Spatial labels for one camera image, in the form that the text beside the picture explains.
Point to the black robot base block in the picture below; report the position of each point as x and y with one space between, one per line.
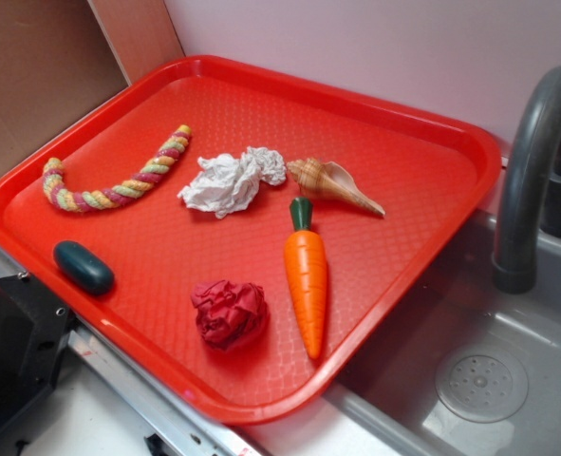
34 325

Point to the crumpled white paper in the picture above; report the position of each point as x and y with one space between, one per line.
226 184

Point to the red plastic tray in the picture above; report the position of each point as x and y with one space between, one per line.
429 173

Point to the orange toy carrot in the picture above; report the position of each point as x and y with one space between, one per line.
307 275

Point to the beige conch seashell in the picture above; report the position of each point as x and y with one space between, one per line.
330 181

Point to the crumpled red paper ball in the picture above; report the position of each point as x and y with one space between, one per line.
229 315

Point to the dark green oval block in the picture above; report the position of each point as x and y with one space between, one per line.
83 268

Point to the grey toy sink basin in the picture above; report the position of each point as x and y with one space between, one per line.
460 368

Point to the grey toy faucet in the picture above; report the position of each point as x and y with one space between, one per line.
531 196

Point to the brown cardboard box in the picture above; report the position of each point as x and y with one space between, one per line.
61 59

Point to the multicolour twisted rope toy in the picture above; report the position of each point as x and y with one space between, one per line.
119 195

